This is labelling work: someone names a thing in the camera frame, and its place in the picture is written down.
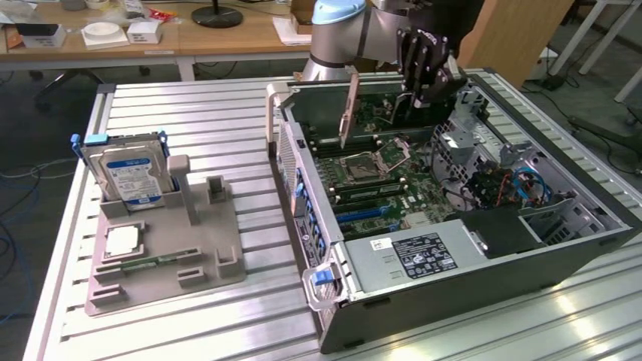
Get graphics card with metal bracket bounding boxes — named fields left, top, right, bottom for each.
left=338, top=70, right=458, bottom=150

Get white papers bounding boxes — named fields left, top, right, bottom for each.
left=273, top=17, right=315, bottom=46

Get hard disk in blue caddy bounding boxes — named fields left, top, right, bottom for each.
left=70, top=129, right=176, bottom=211

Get cpu socket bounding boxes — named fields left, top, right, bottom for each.
left=339, top=152, right=386, bottom=186

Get blue expansion slot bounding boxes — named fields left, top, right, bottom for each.
left=334, top=205, right=397, bottom=223

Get white box with black lid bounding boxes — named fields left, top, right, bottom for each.
left=15, top=23, right=67, bottom=49

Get metal socket cover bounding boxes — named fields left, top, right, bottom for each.
left=374, top=135, right=417, bottom=171

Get silver cpu chip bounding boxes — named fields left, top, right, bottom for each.
left=106, top=227, right=143, bottom=257

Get grey power supply unit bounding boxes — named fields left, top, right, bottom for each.
left=343, top=220, right=491, bottom=295

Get red wire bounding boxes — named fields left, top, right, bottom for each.
left=495, top=171, right=514, bottom=207

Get wooden desk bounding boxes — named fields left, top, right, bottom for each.
left=0, top=0, right=453, bottom=72

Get metal disk bay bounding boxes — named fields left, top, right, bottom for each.
left=430, top=109, right=506, bottom=181

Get wooden cabinet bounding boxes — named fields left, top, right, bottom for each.
left=454, top=0, right=576, bottom=87

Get open grey pc case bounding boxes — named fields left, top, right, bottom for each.
left=265, top=73, right=634, bottom=355

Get white floor cable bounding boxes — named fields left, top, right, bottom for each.
left=0, top=157, right=76, bottom=180

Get cardboard box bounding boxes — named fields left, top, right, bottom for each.
left=290, top=0, right=317, bottom=35

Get blue sata wire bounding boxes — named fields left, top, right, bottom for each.
left=515, top=165, right=554, bottom=207

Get black plastic shroud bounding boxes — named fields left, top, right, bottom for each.
left=445, top=208, right=549, bottom=260

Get blue floor cable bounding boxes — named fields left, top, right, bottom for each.
left=0, top=176, right=42, bottom=325

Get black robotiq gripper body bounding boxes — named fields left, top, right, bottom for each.
left=406, top=0, right=483, bottom=52

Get green motherboard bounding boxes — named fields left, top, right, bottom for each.
left=303, top=127, right=455, bottom=241

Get grey parts rack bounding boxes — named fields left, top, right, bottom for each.
left=83, top=153, right=247, bottom=317

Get black round lamp base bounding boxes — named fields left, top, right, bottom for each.
left=191, top=0, right=246, bottom=29

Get green ram stick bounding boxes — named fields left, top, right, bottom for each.
left=119, top=253, right=183, bottom=271

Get small white labelled box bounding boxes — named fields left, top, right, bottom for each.
left=126, top=20, right=163, bottom=45

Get black chair base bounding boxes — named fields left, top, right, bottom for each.
left=30, top=67, right=104, bottom=112

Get white table frame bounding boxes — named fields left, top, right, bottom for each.
left=546, top=0, right=642, bottom=102

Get installed ram stick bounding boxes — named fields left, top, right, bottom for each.
left=334, top=183, right=406, bottom=199

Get black floor stand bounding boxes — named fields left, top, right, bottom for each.
left=569, top=108, right=642, bottom=151

